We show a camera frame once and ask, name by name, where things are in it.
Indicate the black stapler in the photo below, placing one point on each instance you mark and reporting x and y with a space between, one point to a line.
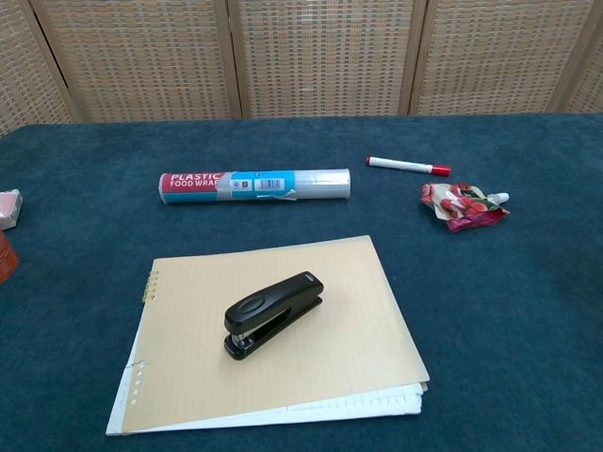
271 315

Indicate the tan paper pad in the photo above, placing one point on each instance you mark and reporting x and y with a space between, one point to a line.
330 358

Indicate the plastic food wrap roll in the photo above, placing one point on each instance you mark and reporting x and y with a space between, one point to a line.
254 186

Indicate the red and white marker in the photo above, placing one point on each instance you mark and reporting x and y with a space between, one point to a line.
407 165

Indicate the red fruit drink pouch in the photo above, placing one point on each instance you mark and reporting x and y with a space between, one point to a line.
461 205

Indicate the woven folding screen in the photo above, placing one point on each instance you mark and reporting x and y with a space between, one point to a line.
301 56

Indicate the blue tablecloth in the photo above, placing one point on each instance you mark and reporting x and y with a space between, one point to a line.
494 329

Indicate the pink box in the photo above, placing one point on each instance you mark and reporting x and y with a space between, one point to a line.
9 207

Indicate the orange container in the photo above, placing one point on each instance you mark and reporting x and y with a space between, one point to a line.
5 259

